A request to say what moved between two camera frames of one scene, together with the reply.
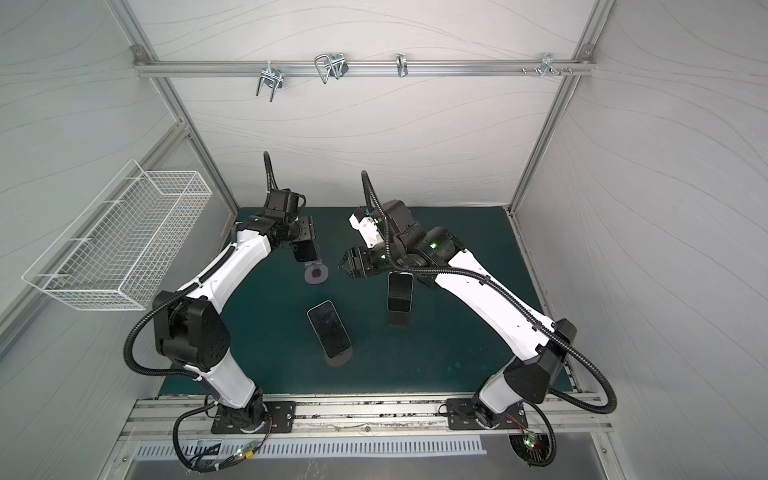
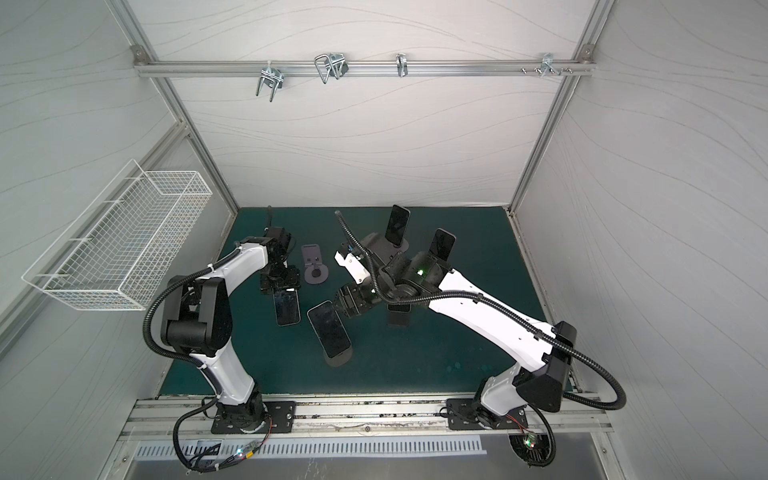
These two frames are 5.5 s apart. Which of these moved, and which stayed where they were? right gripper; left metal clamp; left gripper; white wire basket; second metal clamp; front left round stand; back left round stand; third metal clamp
Moved: left gripper; right gripper
Stayed: left metal clamp; front left round stand; white wire basket; third metal clamp; second metal clamp; back left round stand
